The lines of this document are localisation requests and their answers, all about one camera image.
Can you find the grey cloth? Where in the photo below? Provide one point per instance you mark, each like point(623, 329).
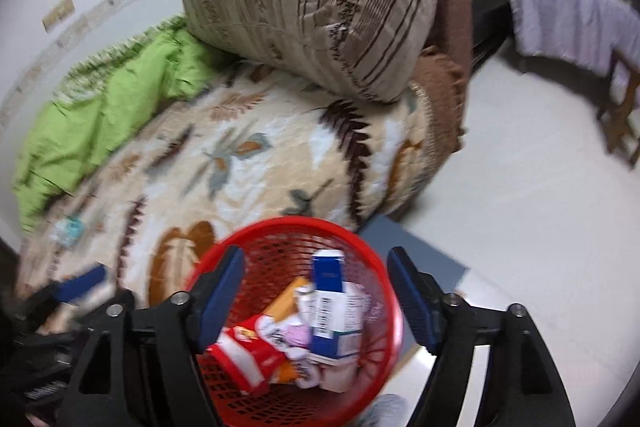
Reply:
point(382, 412)

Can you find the white cloth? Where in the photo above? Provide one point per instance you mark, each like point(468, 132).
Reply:
point(565, 17)

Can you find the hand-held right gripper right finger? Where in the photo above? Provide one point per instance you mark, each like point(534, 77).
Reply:
point(415, 302)

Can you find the tan wall switch plate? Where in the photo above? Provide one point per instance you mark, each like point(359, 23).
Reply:
point(57, 14)

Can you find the red plastic basket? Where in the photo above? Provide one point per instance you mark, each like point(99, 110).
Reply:
point(270, 267)

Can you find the green quilt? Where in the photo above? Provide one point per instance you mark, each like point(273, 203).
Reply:
point(100, 117)

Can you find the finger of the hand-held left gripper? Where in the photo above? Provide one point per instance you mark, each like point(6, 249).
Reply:
point(80, 283)

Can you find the leaf print blanket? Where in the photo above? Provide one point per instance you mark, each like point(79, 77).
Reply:
point(260, 167)

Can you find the teal packet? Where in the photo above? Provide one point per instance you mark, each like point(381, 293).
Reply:
point(70, 231)

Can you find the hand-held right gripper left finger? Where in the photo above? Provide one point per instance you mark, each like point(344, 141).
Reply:
point(220, 302)

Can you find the brown frilled bed cover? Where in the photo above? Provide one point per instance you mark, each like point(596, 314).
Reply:
point(442, 107)

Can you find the wooden chair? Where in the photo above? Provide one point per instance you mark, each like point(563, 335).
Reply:
point(617, 117)

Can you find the white plastic bag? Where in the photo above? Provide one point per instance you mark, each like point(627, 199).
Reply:
point(299, 337)

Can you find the dark table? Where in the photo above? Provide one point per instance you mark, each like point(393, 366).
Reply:
point(487, 27)

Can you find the red snack packet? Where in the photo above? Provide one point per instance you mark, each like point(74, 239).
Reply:
point(245, 352)

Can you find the orange carton box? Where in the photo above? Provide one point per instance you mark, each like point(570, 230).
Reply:
point(285, 304)

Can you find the grey floor mat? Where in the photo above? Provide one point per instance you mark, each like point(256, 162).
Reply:
point(425, 252)

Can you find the white and blue carton box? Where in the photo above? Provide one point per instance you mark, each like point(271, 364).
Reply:
point(327, 317)

